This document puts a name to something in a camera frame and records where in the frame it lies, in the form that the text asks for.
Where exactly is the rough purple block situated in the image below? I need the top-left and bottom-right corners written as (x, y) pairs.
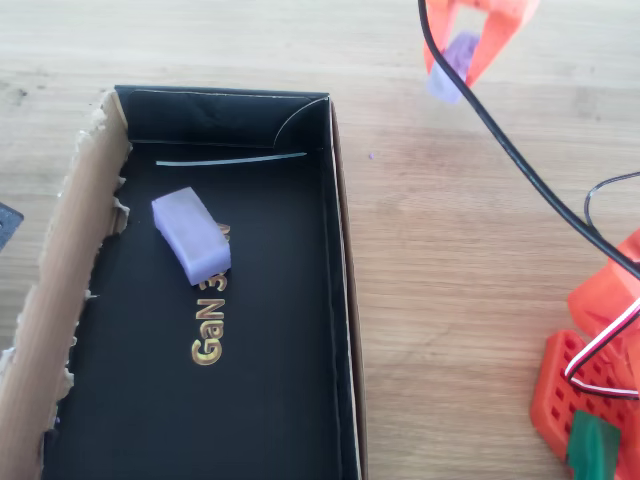
top-left (426, 30), bottom-right (482, 105)

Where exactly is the smooth purple block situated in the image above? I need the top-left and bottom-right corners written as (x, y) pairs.
top-left (150, 186), bottom-right (233, 287)

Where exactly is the black cardboard box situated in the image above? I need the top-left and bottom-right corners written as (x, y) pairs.
top-left (0, 84), bottom-right (370, 480)

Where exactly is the green table clamp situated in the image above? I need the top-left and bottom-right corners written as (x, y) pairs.
top-left (566, 409), bottom-right (623, 480)

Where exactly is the thick black cable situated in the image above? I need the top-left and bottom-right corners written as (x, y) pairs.
top-left (417, 0), bottom-right (640, 281)

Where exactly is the thin black wire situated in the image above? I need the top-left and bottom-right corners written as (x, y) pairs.
top-left (583, 171), bottom-right (640, 232)

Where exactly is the red white black servo wire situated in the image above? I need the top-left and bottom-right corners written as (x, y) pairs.
top-left (563, 298), bottom-right (640, 402)

